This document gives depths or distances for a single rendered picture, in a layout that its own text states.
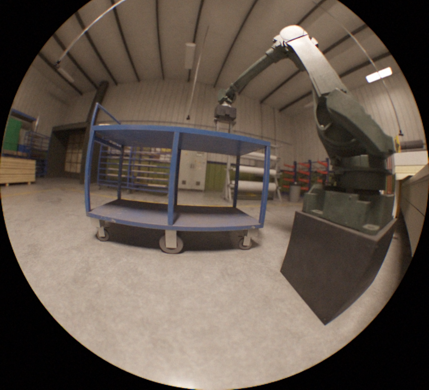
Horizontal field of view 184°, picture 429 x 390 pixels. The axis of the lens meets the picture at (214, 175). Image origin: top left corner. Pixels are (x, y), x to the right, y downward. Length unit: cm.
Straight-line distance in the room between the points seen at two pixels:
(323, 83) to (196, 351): 140
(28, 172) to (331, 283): 613
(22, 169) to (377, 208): 617
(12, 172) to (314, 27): 982
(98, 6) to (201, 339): 718
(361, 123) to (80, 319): 148
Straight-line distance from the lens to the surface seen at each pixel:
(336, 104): 73
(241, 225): 115
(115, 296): 91
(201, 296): 87
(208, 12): 572
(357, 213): 70
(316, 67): 100
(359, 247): 67
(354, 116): 70
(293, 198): 509
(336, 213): 76
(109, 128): 122
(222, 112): 148
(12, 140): 807
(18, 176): 545
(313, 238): 84
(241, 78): 158
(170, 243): 116
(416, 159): 260
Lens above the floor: 68
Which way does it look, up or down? 1 degrees up
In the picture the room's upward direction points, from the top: 4 degrees clockwise
